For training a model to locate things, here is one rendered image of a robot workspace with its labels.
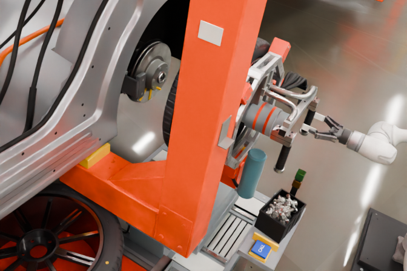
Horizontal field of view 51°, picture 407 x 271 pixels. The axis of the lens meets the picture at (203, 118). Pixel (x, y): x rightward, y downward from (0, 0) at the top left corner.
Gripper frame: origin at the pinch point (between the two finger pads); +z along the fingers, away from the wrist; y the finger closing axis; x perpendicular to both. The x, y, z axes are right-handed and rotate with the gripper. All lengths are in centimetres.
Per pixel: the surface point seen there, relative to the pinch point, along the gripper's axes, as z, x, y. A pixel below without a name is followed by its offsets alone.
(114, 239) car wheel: 43, -32, -90
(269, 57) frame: 24.8, 28.3, -10.0
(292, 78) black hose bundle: 12.7, 20.7, -5.5
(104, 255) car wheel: 42, -32, -98
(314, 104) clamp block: 0.0, 10.5, -2.5
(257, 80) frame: 21.3, 26.9, -30.4
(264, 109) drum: 17.3, 8.6, -19.7
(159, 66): 72, 9, -24
